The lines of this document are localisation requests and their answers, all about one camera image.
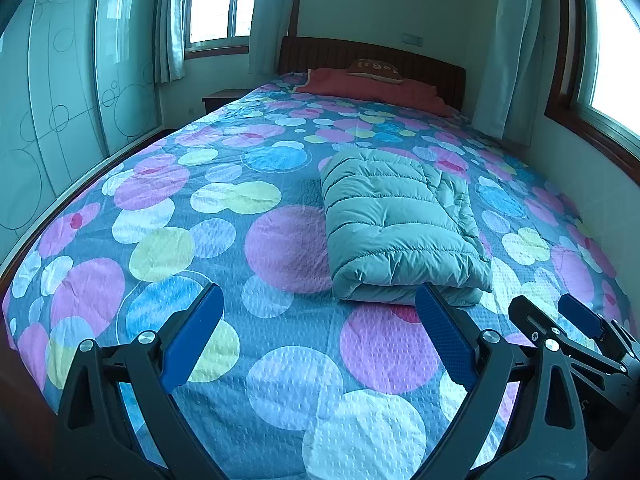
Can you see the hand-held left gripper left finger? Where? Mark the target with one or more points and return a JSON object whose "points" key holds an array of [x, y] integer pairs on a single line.
{"points": [[192, 340]]}

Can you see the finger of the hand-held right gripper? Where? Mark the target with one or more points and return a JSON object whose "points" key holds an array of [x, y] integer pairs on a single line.
{"points": [[530, 312], [582, 317]]}

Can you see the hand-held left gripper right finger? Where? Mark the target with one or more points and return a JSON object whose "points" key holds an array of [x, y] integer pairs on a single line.
{"points": [[445, 337]]}

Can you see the light green quilted down jacket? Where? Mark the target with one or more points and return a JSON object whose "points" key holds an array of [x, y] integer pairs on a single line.
{"points": [[400, 230]]}

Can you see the circle-print bedspread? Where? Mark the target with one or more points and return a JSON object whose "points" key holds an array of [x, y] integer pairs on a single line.
{"points": [[225, 240]]}

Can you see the dark wooden nightstand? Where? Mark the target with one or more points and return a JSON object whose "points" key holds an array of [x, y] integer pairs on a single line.
{"points": [[222, 99]]}

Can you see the red pillow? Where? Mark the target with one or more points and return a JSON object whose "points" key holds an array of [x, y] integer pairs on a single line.
{"points": [[370, 91]]}

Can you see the long pale corner curtain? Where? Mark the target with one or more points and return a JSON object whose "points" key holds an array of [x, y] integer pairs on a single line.
{"points": [[510, 50]]}

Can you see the dark wooden headboard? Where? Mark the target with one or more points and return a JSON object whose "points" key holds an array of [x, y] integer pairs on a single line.
{"points": [[430, 67]]}

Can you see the large wood-trimmed window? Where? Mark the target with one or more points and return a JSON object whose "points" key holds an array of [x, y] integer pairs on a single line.
{"points": [[610, 45]]}

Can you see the brown cushion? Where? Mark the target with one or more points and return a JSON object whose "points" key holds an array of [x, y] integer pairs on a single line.
{"points": [[374, 71]]}

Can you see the glass-door wardrobe with circles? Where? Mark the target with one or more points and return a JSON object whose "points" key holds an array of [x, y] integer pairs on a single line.
{"points": [[70, 90]]}

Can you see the narrow pale window curtain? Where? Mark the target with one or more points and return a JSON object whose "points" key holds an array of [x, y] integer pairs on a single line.
{"points": [[170, 25]]}

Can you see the pale curtain beside headboard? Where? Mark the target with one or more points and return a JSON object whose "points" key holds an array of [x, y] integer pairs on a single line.
{"points": [[272, 15]]}

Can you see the small white-framed window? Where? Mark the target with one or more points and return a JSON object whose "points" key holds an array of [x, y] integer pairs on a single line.
{"points": [[220, 5]]}

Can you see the white wall switch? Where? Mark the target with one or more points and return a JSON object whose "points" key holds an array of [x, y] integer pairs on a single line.
{"points": [[412, 39]]}

